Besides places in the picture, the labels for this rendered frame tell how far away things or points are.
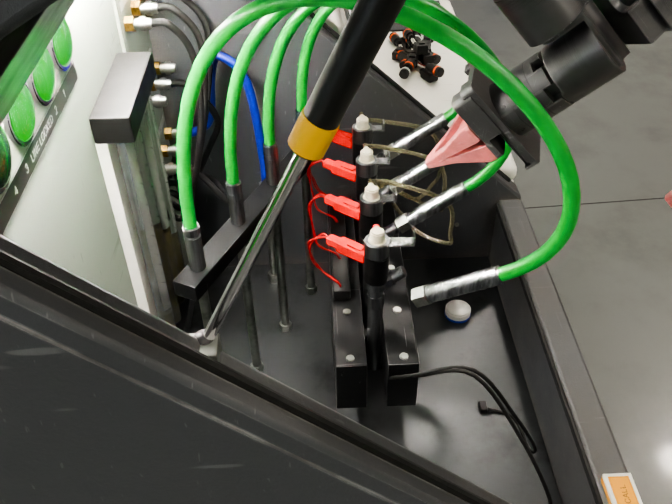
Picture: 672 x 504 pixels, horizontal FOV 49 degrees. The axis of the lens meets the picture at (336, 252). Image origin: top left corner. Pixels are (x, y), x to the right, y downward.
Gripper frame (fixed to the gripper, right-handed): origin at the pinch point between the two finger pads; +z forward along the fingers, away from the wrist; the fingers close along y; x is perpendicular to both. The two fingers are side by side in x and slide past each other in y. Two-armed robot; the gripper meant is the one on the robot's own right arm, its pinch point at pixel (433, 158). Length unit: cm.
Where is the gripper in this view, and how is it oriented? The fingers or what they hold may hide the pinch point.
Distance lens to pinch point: 75.8
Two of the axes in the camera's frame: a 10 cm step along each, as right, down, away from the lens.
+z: -6.9, 4.3, 5.8
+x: -2.2, 6.4, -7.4
